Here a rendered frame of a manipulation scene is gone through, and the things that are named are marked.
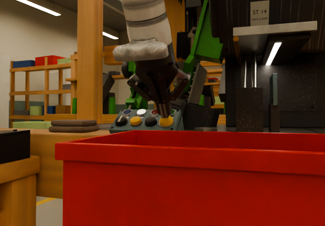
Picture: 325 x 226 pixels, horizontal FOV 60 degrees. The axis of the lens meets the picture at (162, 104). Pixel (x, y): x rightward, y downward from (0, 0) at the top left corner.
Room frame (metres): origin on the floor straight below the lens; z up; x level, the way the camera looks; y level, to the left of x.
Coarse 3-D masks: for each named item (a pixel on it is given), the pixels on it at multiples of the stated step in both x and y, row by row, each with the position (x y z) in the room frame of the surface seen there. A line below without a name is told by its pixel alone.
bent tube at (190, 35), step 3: (192, 27) 0.90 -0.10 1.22; (195, 27) 0.90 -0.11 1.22; (192, 30) 0.89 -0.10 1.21; (195, 30) 0.89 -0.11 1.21; (189, 33) 0.88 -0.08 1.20; (192, 33) 0.88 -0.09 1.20; (189, 36) 0.87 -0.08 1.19; (192, 36) 0.87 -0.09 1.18; (192, 39) 0.89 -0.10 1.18; (192, 42) 0.90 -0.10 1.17; (183, 93) 0.88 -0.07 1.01; (180, 96) 0.87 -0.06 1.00
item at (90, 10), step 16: (80, 0) 1.33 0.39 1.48; (96, 0) 1.33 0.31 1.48; (176, 0) 1.19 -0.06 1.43; (80, 16) 1.33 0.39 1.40; (96, 16) 1.33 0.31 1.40; (176, 16) 1.19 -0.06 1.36; (80, 32) 1.33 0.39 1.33; (96, 32) 1.33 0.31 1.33; (176, 32) 1.19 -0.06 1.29; (80, 48) 1.33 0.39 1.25; (96, 48) 1.33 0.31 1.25; (176, 48) 1.19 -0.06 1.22; (80, 64) 1.33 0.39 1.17; (96, 64) 1.33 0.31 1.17; (80, 80) 1.33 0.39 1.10; (96, 80) 1.33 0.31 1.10; (80, 96) 1.33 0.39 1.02; (96, 96) 1.33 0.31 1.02; (80, 112) 1.33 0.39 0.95; (96, 112) 1.33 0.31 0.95
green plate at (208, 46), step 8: (208, 8) 0.79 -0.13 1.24; (200, 16) 0.79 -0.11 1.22; (208, 16) 0.79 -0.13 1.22; (200, 24) 0.79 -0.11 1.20; (208, 24) 0.79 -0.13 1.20; (200, 32) 0.79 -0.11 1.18; (208, 32) 0.79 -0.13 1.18; (200, 40) 0.80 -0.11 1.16; (208, 40) 0.79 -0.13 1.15; (216, 40) 0.79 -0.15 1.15; (192, 48) 0.79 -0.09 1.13; (200, 48) 0.80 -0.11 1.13; (208, 48) 0.79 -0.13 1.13; (216, 48) 0.79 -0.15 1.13; (200, 56) 0.82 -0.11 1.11; (208, 56) 0.79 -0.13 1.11; (216, 56) 0.79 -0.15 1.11
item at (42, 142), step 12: (36, 132) 0.69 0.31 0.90; (48, 132) 0.69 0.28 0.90; (60, 132) 0.69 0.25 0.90; (96, 132) 0.69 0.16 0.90; (108, 132) 0.69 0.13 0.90; (36, 144) 0.67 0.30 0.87; (48, 144) 0.66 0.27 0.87; (48, 156) 0.66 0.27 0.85; (48, 168) 0.66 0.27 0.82; (60, 168) 0.65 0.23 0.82; (36, 180) 0.67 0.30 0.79; (48, 180) 0.66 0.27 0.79; (60, 180) 0.65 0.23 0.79; (36, 192) 0.67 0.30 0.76; (48, 192) 0.66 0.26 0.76; (60, 192) 0.65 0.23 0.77
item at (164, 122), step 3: (168, 117) 0.60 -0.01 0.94; (171, 117) 0.60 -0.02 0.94; (162, 120) 0.59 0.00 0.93; (165, 120) 0.59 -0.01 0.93; (168, 120) 0.59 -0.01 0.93; (171, 120) 0.59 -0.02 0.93; (162, 123) 0.59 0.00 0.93; (165, 123) 0.59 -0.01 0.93; (168, 123) 0.59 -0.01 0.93; (171, 123) 0.59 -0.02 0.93; (165, 126) 0.59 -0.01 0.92
